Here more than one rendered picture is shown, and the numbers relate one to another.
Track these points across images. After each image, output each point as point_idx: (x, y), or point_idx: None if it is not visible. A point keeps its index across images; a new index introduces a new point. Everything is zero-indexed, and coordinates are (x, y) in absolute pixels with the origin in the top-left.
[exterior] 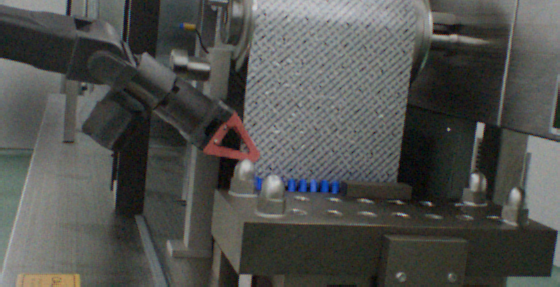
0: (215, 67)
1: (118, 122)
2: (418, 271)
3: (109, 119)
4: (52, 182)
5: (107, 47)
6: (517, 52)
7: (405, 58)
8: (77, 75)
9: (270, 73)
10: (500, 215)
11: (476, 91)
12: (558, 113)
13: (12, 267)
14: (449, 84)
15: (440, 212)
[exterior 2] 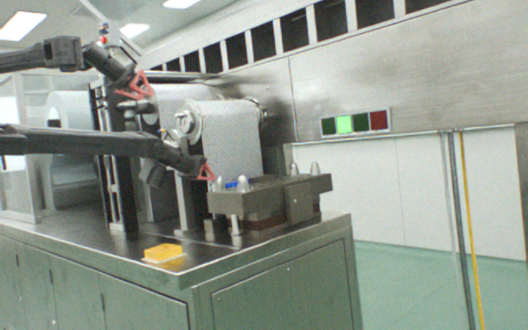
0: (182, 144)
1: (161, 174)
2: (299, 197)
3: (157, 174)
4: (71, 235)
5: (157, 140)
6: (298, 113)
7: (255, 124)
8: (147, 156)
9: (211, 140)
10: (308, 174)
11: (282, 132)
12: (323, 129)
13: (124, 256)
14: (267, 133)
15: (290, 178)
